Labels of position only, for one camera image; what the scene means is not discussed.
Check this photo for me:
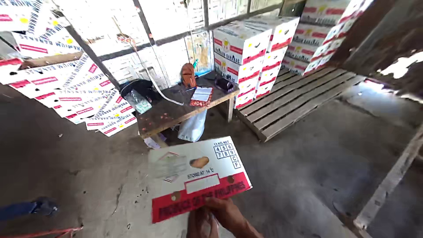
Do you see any person's left hand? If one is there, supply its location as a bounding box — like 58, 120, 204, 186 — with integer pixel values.
187, 206, 219, 238

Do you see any person's right hand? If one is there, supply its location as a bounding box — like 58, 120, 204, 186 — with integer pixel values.
205, 197, 250, 237

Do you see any white red cardboard carton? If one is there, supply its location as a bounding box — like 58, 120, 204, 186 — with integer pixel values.
148, 136, 253, 224

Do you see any white sack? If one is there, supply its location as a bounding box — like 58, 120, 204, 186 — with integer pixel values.
177, 108, 208, 143

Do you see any dark wooden table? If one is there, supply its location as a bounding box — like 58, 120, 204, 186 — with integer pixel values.
136, 71, 240, 148

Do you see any red notebook with white pages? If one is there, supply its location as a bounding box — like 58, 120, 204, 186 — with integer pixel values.
189, 86, 213, 107

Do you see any clear green plastic bag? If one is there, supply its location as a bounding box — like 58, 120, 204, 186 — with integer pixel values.
125, 89, 153, 115

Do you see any slatted wooden pallet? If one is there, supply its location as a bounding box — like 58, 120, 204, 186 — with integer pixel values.
235, 64, 366, 143

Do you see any brown leather pouch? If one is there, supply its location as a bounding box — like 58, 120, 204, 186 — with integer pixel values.
181, 63, 196, 89

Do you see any black bag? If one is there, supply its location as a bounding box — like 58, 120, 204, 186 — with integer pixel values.
120, 79, 162, 104

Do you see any blue bordered poster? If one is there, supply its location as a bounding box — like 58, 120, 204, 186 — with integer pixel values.
186, 30, 215, 77

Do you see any stack of white red cartons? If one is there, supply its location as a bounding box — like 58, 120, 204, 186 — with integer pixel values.
213, 16, 300, 109
281, 0, 375, 77

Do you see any long grey wooden beam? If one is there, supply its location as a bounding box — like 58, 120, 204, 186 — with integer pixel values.
354, 124, 423, 230

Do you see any pile of printed banana cartons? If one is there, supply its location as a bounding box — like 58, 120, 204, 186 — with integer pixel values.
0, 0, 137, 137

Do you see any brown wooden piece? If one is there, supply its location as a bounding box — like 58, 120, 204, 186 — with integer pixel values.
19, 51, 84, 70

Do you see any long white strap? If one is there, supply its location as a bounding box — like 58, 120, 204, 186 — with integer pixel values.
130, 39, 184, 106

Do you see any red metal frame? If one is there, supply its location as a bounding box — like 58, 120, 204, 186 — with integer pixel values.
0, 226, 84, 238

